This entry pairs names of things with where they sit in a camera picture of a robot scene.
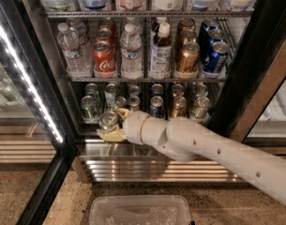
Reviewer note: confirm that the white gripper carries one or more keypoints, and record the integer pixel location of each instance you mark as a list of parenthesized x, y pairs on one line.
[(132, 127)]

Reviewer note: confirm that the white green can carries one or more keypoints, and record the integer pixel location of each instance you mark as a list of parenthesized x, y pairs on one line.
[(108, 120), (111, 92)]

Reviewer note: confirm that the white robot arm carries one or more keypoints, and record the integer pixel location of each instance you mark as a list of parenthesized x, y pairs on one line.
[(183, 139)]

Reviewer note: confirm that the front silver blue can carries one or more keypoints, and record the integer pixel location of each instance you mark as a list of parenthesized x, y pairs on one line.
[(120, 102)]

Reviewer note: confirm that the silver blue can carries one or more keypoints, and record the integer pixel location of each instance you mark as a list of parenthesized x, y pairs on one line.
[(120, 102), (134, 90)]

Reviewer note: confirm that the rear silver blue can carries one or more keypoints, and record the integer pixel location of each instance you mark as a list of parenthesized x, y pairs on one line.
[(134, 90)]

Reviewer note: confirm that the front dark blue can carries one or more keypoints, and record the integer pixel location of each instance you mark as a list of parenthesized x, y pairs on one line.
[(156, 108)]

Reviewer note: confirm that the dark blue can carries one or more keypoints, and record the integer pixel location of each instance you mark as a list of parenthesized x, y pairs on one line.
[(156, 108), (157, 90)]

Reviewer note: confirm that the rear green can bottom shelf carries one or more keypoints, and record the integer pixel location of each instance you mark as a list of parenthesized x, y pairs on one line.
[(91, 89)]

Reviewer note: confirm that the rear dark blue can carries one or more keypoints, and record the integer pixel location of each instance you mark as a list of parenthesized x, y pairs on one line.
[(157, 90)]

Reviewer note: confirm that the front red cola can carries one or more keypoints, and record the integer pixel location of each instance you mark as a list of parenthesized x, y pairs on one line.
[(103, 58)]

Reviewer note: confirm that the red cola can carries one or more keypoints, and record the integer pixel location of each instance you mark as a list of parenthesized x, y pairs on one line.
[(107, 23), (103, 58), (105, 35)]

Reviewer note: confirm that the front gold can bottom shelf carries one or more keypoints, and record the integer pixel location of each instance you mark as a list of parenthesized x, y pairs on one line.
[(179, 107)]

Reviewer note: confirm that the gold can shelf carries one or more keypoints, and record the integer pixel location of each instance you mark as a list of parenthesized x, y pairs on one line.
[(188, 59), (186, 24), (186, 36), (177, 90), (179, 107)]

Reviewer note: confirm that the rear gold can bottom shelf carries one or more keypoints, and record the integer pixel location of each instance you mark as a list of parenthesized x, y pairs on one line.
[(177, 90)]

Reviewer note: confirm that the glass fridge door with light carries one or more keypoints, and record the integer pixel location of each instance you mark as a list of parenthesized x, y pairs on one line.
[(36, 136)]

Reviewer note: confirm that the front pale green can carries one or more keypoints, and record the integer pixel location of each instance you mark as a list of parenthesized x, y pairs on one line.
[(199, 110)]

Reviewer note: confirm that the pale green can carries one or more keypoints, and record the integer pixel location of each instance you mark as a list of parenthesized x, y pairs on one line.
[(198, 90), (199, 110)]

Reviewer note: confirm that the rear pale green can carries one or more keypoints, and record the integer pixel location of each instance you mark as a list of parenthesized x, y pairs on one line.
[(198, 90)]

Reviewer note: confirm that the middle red cola can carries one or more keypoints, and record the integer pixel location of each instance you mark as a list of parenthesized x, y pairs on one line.
[(105, 35)]

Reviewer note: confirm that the front gold can middle shelf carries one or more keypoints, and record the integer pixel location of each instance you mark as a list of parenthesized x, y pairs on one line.
[(188, 59)]

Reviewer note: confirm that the rear red cola can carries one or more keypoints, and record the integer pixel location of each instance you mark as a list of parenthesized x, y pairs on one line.
[(107, 23)]

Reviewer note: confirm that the front blue can middle shelf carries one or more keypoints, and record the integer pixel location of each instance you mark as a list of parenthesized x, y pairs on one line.
[(215, 59)]

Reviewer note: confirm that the blue can shelf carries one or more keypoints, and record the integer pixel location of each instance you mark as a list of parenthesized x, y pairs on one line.
[(209, 24), (215, 59), (212, 36)]

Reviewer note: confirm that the rear gold can middle shelf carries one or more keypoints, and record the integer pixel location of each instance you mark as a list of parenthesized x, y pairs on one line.
[(186, 24)]

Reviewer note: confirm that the rear blue can middle shelf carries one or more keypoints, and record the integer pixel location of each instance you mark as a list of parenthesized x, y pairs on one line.
[(209, 24)]

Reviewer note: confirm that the rear left water bottle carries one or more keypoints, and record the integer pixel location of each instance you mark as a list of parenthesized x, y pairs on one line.
[(79, 27)]

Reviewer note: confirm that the water bottle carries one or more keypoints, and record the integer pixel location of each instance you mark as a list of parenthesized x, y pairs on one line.
[(71, 49), (131, 53), (79, 27), (135, 21)]

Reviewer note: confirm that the front centre water bottle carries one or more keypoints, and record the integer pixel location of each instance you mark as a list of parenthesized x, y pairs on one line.
[(131, 53)]

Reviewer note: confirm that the clear plastic bin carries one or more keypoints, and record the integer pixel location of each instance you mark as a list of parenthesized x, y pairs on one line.
[(140, 210)]

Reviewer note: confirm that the front tea bottle white cap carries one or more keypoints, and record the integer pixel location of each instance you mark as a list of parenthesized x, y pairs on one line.
[(161, 52)]

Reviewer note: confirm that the rear tea bottle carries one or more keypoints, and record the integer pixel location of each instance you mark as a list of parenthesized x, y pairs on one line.
[(155, 25)]

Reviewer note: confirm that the front left water bottle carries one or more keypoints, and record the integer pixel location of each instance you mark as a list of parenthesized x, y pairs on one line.
[(71, 49)]

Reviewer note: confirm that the rear centre water bottle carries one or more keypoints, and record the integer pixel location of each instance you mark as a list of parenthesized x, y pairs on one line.
[(135, 21)]

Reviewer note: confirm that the middle wire shelf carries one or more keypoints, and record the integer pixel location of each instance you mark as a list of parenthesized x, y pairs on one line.
[(145, 80)]

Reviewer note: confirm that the wire shelf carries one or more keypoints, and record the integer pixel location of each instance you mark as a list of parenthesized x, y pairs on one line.
[(147, 13), (145, 80)]

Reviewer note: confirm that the upper wire shelf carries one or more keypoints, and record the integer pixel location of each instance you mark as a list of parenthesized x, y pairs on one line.
[(147, 13)]

